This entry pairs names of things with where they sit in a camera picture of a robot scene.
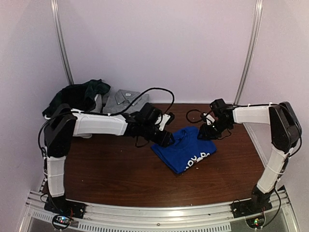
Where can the left aluminium frame post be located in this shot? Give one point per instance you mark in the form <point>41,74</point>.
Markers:
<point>61,41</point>

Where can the right aluminium frame post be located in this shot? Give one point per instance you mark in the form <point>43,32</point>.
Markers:
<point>257,17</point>

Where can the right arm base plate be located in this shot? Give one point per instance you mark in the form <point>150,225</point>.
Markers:
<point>246,208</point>

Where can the front aluminium rail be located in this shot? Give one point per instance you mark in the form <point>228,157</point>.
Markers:
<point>107,218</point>

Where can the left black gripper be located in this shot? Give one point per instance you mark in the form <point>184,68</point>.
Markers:
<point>163,140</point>

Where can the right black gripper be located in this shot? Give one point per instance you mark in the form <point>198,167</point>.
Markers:
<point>206,134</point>

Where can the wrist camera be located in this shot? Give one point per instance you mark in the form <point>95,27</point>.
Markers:
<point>207,118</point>
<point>164,120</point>

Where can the aluminium frame post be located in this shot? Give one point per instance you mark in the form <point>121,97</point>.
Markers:
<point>257,17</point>
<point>61,41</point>

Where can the blue t-shirt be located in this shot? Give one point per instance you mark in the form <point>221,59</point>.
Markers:
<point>186,151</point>

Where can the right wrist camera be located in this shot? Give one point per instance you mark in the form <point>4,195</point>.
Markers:
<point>207,118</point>

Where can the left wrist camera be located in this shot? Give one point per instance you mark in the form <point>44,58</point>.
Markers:
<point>164,120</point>

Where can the folded grey button shirt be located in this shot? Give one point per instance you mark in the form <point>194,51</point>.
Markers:
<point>120,100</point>

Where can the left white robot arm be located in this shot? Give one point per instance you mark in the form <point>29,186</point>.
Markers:
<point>55,152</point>

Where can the dark green plaid shirt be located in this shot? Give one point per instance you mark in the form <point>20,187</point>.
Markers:
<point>78,96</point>

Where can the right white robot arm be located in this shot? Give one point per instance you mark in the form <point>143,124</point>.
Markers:
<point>285,135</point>

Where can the white plastic laundry bin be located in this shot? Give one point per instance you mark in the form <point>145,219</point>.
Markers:
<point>67,123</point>

